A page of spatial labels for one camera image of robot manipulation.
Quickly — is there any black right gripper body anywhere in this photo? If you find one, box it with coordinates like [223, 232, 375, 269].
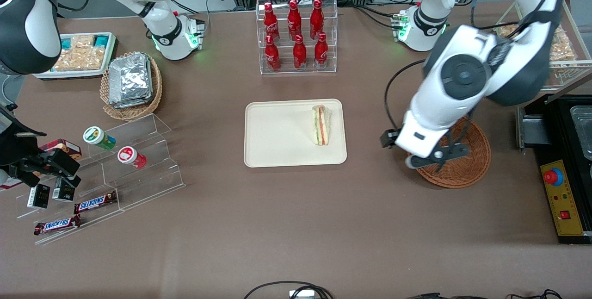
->
[0, 105, 58, 188]

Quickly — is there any triangle sandwich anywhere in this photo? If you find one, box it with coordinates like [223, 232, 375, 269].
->
[312, 105, 333, 146]

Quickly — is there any brown round wicker basket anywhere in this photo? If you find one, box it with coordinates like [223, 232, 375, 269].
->
[415, 115, 492, 189]

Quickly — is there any white snack tray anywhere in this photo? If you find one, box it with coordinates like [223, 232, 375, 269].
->
[33, 32, 118, 80]

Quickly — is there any light tan wicker basket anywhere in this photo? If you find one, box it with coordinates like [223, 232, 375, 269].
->
[100, 51, 163, 121]

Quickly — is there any cream rectangular tray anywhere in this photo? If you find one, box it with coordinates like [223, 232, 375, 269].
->
[244, 99, 347, 168]

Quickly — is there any small black box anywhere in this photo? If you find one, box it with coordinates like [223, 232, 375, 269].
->
[27, 183, 51, 210]
[52, 180, 76, 202]

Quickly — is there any red white box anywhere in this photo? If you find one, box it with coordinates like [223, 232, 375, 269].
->
[0, 177, 24, 192]

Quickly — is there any brown Snickers bar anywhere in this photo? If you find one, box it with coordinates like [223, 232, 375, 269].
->
[33, 215, 82, 236]
[74, 191, 117, 214]

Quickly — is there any brown red snack box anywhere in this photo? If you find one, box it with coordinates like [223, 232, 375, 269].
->
[39, 138, 83, 161]

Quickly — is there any green can with white lid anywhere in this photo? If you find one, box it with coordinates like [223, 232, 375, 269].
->
[83, 126, 117, 151]

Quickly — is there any red can with white lid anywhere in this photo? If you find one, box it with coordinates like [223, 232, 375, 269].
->
[117, 146, 148, 169]

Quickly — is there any grey metal box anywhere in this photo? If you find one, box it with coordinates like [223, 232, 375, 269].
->
[517, 106, 552, 150]

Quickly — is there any clear acrylic step display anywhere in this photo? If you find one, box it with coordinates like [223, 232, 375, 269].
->
[16, 113, 186, 246]

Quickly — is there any red emergency stop button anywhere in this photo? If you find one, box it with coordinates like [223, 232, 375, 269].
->
[544, 168, 564, 187]

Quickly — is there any black metal stand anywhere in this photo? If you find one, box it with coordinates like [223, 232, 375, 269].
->
[532, 94, 592, 245]

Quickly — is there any yellow control panel box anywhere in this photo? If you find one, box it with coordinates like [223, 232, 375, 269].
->
[540, 159, 585, 237]

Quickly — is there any silver foil packet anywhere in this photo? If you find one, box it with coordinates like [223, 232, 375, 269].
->
[108, 53, 154, 109]

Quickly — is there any clear plastic container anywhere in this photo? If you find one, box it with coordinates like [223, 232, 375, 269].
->
[570, 106, 592, 161]

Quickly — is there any red cola bottle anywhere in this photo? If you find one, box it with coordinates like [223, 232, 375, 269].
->
[264, 3, 280, 43]
[288, 0, 302, 40]
[265, 35, 281, 71]
[293, 35, 307, 70]
[314, 33, 329, 69]
[310, 0, 324, 40]

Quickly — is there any clear acrylic bottle rack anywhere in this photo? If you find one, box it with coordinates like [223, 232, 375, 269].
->
[256, 0, 338, 75]

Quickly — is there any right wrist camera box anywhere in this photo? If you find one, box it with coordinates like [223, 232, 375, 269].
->
[43, 149, 81, 178]

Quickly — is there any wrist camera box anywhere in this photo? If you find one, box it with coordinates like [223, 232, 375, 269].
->
[380, 129, 401, 149]
[43, 149, 81, 178]

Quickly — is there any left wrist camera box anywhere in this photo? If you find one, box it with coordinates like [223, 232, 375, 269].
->
[380, 129, 401, 149]

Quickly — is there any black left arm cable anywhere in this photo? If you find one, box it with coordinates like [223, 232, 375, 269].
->
[384, 60, 427, 132]

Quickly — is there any white wire rack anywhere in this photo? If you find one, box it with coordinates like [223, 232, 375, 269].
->
[493, 0, 592, 92]

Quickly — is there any black cable bundle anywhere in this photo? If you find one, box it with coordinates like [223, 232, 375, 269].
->
[407, 289, 563, 299]

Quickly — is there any black looped cable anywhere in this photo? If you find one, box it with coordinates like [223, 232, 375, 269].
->
[243, 281, 334, 299]

